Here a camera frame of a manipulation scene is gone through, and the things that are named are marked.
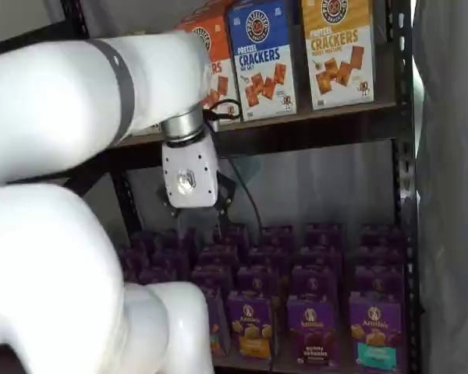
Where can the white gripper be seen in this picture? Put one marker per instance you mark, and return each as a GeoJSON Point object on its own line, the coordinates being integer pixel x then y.
{"type": "Point", "coordinates": [191, 175]}

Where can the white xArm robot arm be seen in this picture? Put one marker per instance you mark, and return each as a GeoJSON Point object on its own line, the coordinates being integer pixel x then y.
{"type": "Point", "coordinates": [54, 117]}

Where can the purple snack box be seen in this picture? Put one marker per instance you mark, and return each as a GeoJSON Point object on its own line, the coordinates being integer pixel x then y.
{"type": "Point", "coordinates": [144, 249]}
{"type": "Point", "coordinates": [218, 323]}
{"type": "Point", "coordinates": [218, 255]}
{"type": "Point", "coordinates": [171, 265]}
{"type": "Point", "coordinates": [212, 276]}
{"type": "Point", "coordinates": [238, 235]}

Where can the purple box orange patch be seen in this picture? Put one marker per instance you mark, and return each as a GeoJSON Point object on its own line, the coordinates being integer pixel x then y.
{"type": "Point", "coordinates": [279, 235]}
{"type": "Point", "coordinates": [251, 331]}
{"type": "Point", "coordinates": [257, 278]}
{"type": "Point", "coordinates": [267, 257]}

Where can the purple box brown patch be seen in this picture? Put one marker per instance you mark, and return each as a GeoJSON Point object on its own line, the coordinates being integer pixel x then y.
{"type": "Point", "coordinates": [314, 335]}
{"type": "Point", "coordinates": [320, 255]}
{"type": "Point", "coordinates": [316, 280]}
{"type": "Point", "coordinates": [323, 233]}

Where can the orange pretzel crackers box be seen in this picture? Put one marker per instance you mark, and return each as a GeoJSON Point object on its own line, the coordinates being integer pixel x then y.
{"type": "Point", "coordinates": [218, 46]}

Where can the blue pretzel crackers box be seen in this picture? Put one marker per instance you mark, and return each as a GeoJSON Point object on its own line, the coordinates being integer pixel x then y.
{"type": "Point", "coordinates": [261, 58]}

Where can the purple box teal patch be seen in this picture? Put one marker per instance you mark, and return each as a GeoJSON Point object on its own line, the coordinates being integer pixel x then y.
{"type": "Point", "coordinates": [378, 280]}
{"type": "Point", "coordinates": [380, 255]}
{"type": "Point", "coordinates": [376, 335]}

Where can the yellow pretzel crackers box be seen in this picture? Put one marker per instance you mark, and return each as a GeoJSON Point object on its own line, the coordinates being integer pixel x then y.
{"type": "Point", "coordinates": [335, 50]}

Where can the grey curtain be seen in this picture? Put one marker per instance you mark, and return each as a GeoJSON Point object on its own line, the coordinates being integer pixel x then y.
{"type": "Point", "coordinates": [452, 195]}

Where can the black metal shelf frame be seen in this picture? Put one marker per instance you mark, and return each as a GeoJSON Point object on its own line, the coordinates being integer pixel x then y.
{"type": "Point", "coordinates": [403, 156]}

